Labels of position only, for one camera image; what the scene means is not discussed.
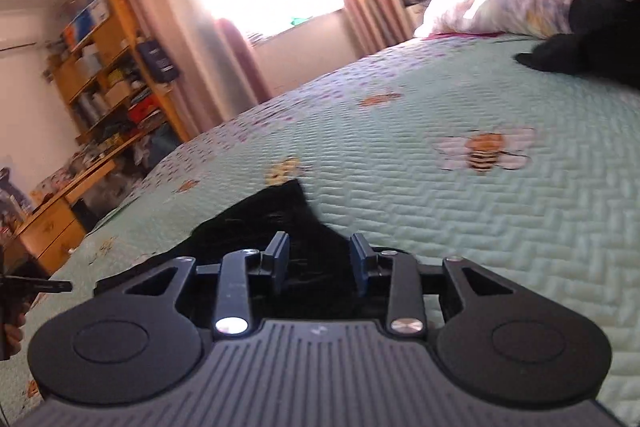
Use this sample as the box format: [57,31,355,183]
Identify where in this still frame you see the pile of desk clutter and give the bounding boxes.
[30,142,131,208]

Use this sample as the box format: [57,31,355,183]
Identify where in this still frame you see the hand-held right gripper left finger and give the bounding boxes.
[95,231,292,339]

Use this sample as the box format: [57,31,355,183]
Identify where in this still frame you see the dark blue hanging bag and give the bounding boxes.
[136,39,180,84]

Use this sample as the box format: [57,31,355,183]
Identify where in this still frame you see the person's left hand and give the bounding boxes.
[0,313,27,361]

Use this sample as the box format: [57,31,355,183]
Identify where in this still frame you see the blue white storage boxes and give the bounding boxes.
[60,0,121,52]

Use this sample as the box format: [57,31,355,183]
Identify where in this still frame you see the blue grey bag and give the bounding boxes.
[147,124,183,160]

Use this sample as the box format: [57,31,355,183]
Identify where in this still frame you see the wooden bookshelf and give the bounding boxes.
[47,0,193,148]

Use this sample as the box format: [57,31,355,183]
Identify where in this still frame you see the wooden desk with drawers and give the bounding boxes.
[10,122,166,275]

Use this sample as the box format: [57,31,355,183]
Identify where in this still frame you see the bee printed quilted bedspread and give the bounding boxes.
[0,32,640,427]

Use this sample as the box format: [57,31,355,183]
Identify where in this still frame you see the pile of black clothing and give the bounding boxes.
[515,0,640,88]

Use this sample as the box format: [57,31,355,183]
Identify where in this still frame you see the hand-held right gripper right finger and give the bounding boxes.
[349,232,517,339]

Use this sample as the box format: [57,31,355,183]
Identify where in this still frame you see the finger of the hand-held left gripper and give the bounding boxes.
[20,280,73,296]

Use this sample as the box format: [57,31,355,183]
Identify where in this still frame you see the black pants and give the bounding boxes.
[165,177,391,323]

